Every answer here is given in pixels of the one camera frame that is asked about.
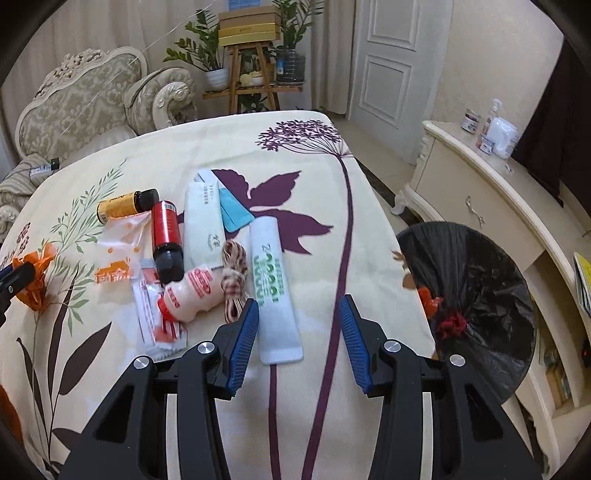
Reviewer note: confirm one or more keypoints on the clear spray bottle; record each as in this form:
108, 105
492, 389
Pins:
493, 115

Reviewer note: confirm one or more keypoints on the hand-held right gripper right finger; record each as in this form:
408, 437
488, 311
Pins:
353, 344

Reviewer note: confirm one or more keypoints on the white tube green print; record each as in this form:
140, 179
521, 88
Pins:
277, 300

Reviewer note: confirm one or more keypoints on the white panel door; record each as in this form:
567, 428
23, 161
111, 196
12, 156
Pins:
397, 69

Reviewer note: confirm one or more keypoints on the tall green plant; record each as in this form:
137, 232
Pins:
293, 23

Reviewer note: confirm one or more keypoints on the small orange wrapper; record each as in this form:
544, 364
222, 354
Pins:
428, 301

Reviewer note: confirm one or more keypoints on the white paper card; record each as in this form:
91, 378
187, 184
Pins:
210, 177

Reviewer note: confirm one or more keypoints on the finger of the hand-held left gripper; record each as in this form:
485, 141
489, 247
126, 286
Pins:
18, 277

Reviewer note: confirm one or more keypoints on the red label dark bottle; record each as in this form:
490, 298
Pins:
165, 230

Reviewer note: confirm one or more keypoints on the blue box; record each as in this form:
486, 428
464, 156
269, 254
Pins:
247, 4

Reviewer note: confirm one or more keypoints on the trash bin with black bag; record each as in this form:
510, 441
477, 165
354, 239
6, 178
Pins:
485, 300

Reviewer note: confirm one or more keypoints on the floral printed tablecloth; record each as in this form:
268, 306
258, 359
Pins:
138, 152

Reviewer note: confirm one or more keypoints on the stack of yellow books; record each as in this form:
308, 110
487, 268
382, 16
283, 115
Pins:
584, 281

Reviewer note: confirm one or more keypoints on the brown cardboard box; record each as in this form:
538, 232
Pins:
249, 18

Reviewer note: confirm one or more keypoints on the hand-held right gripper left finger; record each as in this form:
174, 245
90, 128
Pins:
242, 344

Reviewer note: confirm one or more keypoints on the ornate beige armchair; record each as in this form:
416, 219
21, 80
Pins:
78, 101

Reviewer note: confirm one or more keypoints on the plant in white pot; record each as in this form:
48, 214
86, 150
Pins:
203, 50

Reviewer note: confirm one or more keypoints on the pale yellow pot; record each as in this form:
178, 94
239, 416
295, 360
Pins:
253, 78

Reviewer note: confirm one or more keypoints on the clear water bottle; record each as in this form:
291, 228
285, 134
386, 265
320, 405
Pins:
291, 67

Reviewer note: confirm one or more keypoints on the dark brown curtain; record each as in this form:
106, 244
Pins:
568, 138

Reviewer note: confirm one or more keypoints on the cream curved cabinet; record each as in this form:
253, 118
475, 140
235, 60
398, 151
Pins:
461, 184

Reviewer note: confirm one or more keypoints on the wooden plant stand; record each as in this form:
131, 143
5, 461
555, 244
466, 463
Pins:
234, 69

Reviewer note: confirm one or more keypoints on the small yogurt drink bottle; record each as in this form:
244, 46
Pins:
194, 295

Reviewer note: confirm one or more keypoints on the small round tin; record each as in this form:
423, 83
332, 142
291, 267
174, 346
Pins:
485, 144

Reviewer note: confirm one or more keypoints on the long white packet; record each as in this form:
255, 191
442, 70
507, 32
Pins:
203, 230

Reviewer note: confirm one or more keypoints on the small plant under stand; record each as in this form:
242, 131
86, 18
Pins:
253, 104

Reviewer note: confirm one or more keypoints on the red crumpled wrapper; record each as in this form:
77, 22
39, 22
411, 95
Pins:
451, 324

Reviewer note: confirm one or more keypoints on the white plastic jug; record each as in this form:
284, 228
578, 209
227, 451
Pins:
504, 138

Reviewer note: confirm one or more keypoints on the blue packet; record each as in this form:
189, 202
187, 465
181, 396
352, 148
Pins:
233, 212

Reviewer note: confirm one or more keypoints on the clear orange print wrapper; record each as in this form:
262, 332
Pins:
120, 244

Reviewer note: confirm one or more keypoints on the white red sachet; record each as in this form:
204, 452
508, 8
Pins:
150, 318

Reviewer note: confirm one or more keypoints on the yellow label brown bottle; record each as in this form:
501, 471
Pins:
120, 207

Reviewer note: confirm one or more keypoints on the beige curtain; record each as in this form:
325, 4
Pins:
330, 46

